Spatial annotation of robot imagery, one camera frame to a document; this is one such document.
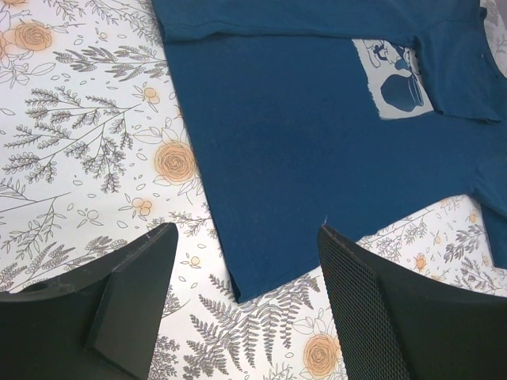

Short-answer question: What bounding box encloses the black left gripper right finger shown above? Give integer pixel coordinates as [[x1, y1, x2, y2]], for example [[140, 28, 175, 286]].
[[317, 225, 506, 379]]

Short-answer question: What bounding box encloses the blue printed t-shirt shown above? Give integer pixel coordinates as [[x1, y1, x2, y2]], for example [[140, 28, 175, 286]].
[[153, 1, 506, 302]]

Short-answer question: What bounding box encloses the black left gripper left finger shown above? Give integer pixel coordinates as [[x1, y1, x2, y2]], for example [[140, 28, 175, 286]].
[[1, 223, 177, 379]]

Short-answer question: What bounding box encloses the floral table cloth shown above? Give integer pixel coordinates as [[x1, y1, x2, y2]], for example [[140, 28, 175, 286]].
[[0, 0, 507, 380]]

